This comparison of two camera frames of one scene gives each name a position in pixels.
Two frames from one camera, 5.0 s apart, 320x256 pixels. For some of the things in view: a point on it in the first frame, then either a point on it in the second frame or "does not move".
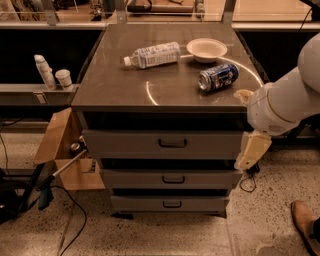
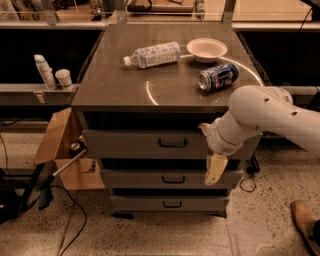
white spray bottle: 46,71 does not move
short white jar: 63,76 does not move
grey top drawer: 161,144 does not move
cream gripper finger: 244,95 → 206,127
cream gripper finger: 255,144 → 215,166
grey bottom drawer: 170,204 does not move
